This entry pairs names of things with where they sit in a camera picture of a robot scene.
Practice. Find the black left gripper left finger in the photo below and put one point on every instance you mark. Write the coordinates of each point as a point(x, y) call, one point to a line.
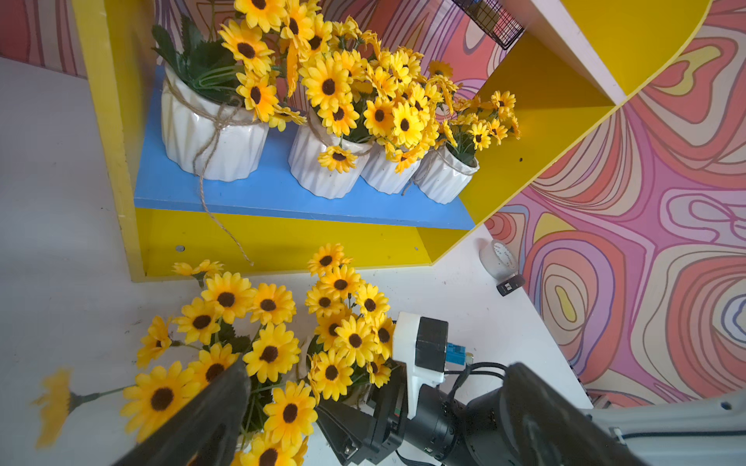
point(207, 427)

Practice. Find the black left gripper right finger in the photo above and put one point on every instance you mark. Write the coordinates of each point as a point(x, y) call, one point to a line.
point(548, 430)

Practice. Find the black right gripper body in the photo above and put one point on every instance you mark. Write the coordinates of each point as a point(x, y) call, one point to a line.
point(355, 436)

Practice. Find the shelf sunflower pot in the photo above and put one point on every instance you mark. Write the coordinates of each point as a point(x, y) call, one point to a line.
point(471, 127)
point(232, 323)
point(330, 63)
point(220, 95)
point(402, 112)
point(353, 344)

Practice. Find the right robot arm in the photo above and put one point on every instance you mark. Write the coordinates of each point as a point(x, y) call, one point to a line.
point(704, 432)

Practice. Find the small black device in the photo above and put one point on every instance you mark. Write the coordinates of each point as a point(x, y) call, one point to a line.
point(511, 284)

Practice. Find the clear packing tape roll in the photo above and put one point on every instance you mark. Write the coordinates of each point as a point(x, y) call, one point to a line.
point(498, 261)

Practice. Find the yellow wooden shelf unit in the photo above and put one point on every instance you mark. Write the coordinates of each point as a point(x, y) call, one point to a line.
point(162, 221)

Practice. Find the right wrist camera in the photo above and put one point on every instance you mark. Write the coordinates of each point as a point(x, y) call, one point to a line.
point(421, 345)

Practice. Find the black wire basket rear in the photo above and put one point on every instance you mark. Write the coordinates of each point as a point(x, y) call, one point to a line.
point(494, 20)

